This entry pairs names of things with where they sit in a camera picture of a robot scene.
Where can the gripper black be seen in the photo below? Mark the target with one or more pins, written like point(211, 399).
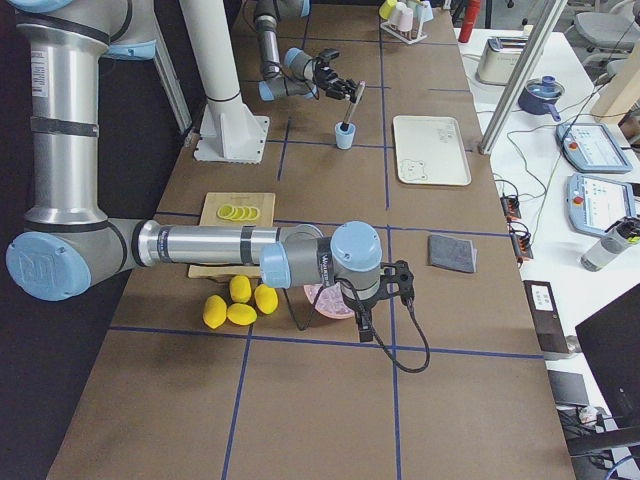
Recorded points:
point(332, 82)
point(361, 313)

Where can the steel muddler black tip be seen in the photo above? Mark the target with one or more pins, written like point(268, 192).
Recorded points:
point(354, 100)

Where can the light blue plastic cup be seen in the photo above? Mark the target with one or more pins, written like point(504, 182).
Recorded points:
point(344, 135)

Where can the pink cup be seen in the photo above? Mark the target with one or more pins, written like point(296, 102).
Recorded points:
point(402, 18)

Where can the yellow-green cup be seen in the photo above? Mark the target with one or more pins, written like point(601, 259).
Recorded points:
point(386, 9)

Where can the blue cup on rack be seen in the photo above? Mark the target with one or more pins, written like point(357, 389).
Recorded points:
point(423, 12)

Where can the pink bowl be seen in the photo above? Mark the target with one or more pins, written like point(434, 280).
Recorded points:
point(313, 293)

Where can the yellow lemon right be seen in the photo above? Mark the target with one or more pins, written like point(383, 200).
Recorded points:
point(266, 299)

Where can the yellow lemon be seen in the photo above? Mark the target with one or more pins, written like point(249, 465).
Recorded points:
point(240, 289)
point(266, 299)
point(241, 314)
point(214, 312)

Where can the white bear serving tray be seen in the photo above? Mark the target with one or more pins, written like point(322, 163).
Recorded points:
point(430, 151)

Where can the grey folded cloth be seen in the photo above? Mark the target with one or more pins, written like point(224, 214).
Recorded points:
point(452, 253)

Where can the yellow lemon bottom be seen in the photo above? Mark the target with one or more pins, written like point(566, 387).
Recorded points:
point(241, 314)

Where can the yellow lemon top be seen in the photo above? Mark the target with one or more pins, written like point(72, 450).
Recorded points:
point(240, 289)

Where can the bamboo cutting board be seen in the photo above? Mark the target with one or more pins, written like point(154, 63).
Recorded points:
point(264, 201)

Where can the red thermos bottle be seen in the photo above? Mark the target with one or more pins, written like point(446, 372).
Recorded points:
point(472, 10)

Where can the yellow lemon left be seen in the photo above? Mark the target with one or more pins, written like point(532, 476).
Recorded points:
point(214, 312)

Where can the cream toaster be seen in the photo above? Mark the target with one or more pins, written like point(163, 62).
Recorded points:
point(499, 58)

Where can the lemon slices stack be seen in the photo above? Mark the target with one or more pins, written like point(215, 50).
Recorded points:
point(238, 213)

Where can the black box with label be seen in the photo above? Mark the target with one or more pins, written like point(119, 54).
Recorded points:
point(545, 316)

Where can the blue saucepan with lid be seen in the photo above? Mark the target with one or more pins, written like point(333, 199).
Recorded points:
point(540, 95)

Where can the teach pendant far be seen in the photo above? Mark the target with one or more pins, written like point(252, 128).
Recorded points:
point(591, 148)

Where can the teach pendant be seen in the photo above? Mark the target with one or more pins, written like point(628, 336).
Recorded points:
point(595, 203)
point(591, 148)

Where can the black monitor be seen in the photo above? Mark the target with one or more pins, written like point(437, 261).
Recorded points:
point(609, 340)

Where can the teach pendant near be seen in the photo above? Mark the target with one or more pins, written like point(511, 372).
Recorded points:
point(595, 203)

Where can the clear water bottle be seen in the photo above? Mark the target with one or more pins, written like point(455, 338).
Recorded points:
point(618, 237)

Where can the grey office chair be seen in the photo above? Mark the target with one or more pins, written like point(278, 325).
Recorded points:
point(609, 35)

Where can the white wire cup rack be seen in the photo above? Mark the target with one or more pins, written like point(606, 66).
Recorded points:
point(416, 35)

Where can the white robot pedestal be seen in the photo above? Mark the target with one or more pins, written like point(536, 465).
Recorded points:
point(229, 131)

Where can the aluminium frame post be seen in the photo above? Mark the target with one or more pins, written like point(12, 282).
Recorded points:
point(523, 69)

